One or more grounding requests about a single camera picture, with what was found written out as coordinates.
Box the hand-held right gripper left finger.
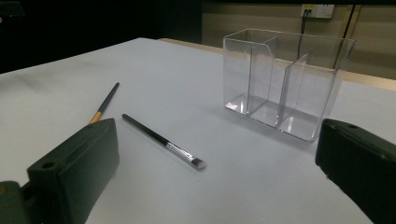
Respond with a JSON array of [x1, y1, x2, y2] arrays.
[[26, 117, 120, 224]]

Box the black makeup brush silver ferrule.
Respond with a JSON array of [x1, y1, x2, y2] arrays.
[[121, 113, 207, 171]]

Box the black power cable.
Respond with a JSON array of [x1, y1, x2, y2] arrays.
[[297, 8, 312, 60]]

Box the clear acrylic organizer box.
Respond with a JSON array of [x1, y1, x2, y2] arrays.
[[222, 28, 357, 143]]

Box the black makeup brush gold ferrule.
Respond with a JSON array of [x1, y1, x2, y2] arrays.
[[89, 81, 120, 125]]

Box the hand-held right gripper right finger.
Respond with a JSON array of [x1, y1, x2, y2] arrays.
[[315, 118, 396, 224]]

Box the white wall power outlet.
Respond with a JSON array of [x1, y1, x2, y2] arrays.
[[300, 4, 335, 20]]

